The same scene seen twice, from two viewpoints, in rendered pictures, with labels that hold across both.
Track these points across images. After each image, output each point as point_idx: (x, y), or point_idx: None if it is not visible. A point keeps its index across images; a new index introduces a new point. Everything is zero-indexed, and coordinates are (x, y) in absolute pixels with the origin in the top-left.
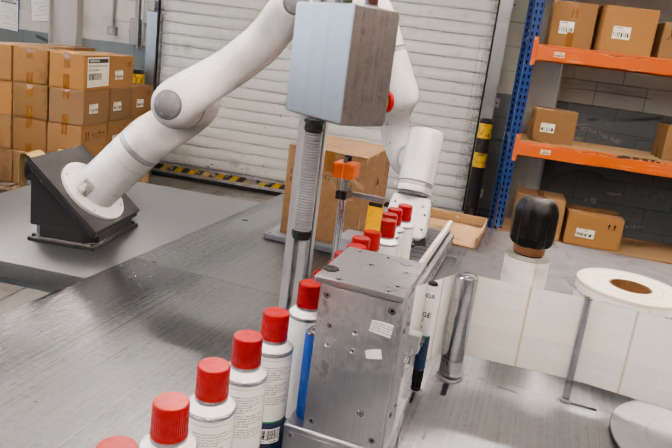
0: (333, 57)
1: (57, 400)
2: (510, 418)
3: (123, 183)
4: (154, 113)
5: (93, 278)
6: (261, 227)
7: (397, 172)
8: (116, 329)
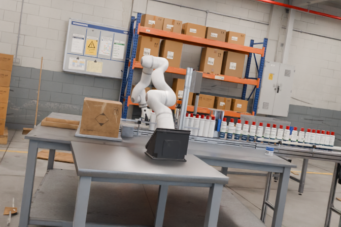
0: (200, 81)
1: (230, 151)
2: None
3: None
4: (175, 103)
5: (191, 153)
6: (108, 141)
7: (137, 102)
8: (205, 150)
